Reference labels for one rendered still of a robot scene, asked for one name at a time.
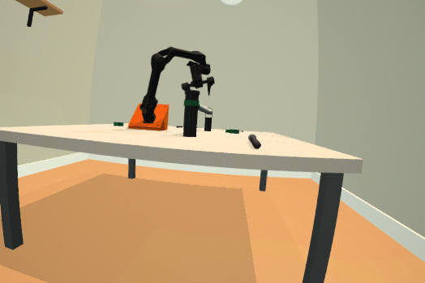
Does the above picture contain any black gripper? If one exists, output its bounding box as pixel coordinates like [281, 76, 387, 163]
[182, 71, 215, 95]

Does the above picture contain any dark green cup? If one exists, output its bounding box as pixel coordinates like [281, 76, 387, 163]
[184, 100, 200, 109]

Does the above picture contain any black cylinder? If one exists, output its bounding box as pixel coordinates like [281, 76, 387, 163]
[182, 90, 200, 137]

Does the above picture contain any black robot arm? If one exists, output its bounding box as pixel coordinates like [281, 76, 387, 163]
[140, 46, 211, 123]

